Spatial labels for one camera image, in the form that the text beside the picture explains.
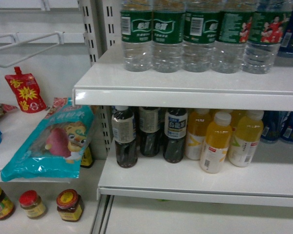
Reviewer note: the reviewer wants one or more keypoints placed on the yellow label dark bottle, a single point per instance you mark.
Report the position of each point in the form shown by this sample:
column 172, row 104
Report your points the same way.
column 87, row 158

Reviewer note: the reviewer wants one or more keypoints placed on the front yellow juice bottle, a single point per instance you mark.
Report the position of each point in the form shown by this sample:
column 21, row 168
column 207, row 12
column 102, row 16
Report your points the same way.
column 216, row 143

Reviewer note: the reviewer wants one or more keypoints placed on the middle dark tea bottle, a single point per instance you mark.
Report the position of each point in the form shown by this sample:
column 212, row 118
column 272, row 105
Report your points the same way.
column 149, row 125

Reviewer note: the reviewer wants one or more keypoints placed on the right dark oolong tea bottle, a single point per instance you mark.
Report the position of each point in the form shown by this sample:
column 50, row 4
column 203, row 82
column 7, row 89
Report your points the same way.
column 175, row 130

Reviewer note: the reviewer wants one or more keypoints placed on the red sauce pouch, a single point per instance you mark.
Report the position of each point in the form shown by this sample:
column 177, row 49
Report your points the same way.
column 26, row 90

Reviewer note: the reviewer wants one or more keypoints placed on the shelf water bottle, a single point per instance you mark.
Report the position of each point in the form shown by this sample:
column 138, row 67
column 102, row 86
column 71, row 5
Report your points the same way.
column 267, row 31
column 236, row 19
column 168, row 25
column 136, row 24

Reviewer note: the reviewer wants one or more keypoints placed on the white perforated shelf upright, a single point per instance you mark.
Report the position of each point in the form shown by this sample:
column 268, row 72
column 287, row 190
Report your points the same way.
column 101, row 25

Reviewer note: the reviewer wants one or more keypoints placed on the left dark tea bottle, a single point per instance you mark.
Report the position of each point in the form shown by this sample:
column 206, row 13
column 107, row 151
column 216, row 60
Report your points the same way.
column 124, row 132

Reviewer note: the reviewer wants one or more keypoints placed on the red lid sauce jar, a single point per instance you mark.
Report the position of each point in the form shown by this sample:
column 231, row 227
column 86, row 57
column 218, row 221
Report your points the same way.
column 70, row 205

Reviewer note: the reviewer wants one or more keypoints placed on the small red lid jar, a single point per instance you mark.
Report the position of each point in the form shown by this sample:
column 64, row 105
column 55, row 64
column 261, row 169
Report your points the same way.
column 32, row 204

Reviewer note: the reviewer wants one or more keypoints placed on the right yellow juice bottle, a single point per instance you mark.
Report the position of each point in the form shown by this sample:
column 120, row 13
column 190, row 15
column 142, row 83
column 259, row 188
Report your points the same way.
column 245, row 138

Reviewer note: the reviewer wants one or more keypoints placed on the teal snack bag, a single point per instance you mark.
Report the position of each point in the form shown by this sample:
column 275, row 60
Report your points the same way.
column 56, row 146

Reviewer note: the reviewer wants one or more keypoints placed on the water bottle green label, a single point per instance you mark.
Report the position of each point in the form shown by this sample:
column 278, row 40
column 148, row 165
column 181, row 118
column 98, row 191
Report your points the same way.
column 200, row 29

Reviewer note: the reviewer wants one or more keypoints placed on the lower blue drink bottle left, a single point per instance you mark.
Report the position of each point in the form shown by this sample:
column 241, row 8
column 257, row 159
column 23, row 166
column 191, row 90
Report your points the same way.
column 272, row 121

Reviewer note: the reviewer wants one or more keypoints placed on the left yellow juice bottle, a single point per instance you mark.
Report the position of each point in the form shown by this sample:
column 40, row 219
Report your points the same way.
column 198, row 122

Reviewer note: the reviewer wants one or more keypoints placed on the white wire display hook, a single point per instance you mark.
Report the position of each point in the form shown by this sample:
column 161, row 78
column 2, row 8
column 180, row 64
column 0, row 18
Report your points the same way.
column 31, row 47

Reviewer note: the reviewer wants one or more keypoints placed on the white drinks shelf board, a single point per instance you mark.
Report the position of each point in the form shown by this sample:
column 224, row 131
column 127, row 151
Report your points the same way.
column 268, row 180

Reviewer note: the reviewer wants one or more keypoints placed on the rear yellow juice bottle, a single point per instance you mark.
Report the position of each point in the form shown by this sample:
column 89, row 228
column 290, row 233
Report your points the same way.
column 236, row 115

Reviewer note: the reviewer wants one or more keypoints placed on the yellow juice bottle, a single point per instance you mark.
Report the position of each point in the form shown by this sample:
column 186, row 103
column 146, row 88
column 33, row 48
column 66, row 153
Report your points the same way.
column 236, row 115
column 216, row 143
column 198, row 122
column 245, row 138

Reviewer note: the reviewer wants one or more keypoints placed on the yellow lid sauce jar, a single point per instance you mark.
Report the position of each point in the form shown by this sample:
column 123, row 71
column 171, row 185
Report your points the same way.
column 7, row 207

